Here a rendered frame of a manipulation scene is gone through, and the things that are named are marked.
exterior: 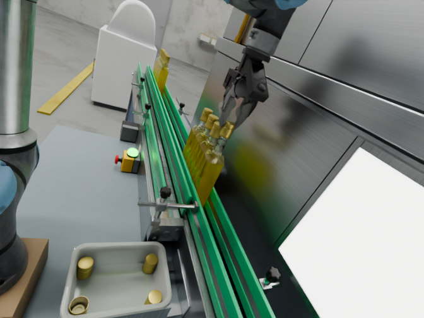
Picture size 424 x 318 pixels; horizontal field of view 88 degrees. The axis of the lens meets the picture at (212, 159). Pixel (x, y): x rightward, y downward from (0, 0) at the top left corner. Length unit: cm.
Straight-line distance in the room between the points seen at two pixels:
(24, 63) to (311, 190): 61
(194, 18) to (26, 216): 1099
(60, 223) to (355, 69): 88
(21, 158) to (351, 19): 78
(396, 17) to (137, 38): 300
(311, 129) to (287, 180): 14
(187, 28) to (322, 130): 1100
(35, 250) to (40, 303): 11
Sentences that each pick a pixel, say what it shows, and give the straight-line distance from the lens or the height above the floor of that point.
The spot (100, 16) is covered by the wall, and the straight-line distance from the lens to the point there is 1148.
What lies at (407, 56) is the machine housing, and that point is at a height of 147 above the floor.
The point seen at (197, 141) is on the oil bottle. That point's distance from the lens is 76.
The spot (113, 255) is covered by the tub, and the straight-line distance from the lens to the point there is 68.
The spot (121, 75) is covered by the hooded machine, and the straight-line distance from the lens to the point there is 338.
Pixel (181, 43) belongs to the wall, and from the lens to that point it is 1143.
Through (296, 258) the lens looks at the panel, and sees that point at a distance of 59.
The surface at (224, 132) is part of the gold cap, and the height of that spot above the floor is 117.
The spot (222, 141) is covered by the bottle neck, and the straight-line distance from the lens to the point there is 64.
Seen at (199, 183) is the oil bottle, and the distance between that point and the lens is 69.
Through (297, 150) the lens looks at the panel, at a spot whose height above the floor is 122.
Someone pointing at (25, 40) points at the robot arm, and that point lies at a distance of 52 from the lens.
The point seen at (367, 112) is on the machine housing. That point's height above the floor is 136.
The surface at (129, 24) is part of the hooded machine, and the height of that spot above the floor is 114.
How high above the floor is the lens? 137
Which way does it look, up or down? 27 degrees down
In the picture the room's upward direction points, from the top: 24 degrees clockwise
